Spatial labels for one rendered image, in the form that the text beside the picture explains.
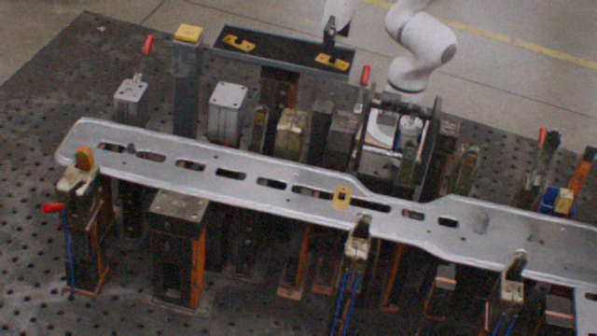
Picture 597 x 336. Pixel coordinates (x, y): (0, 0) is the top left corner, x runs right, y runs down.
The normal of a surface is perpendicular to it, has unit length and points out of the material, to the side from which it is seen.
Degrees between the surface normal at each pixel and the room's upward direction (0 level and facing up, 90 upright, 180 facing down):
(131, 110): 90
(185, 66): 90
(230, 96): 0
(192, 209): 0
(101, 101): 0
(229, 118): 90
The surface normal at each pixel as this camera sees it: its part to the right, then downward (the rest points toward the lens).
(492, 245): 0.11, -0.75
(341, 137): -0.19, 0.62
